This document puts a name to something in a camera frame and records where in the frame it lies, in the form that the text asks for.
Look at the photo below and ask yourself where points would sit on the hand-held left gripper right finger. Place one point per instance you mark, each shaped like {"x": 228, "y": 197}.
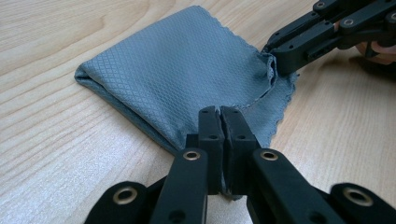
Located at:
{"x": 271, "y": 186}

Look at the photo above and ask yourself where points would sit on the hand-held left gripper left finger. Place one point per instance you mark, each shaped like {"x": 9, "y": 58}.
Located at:
{"x": 186, "y": 186}

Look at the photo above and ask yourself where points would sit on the grey microfibre cloth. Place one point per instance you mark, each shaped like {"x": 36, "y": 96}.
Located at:
{"x": 174, "y": 68}

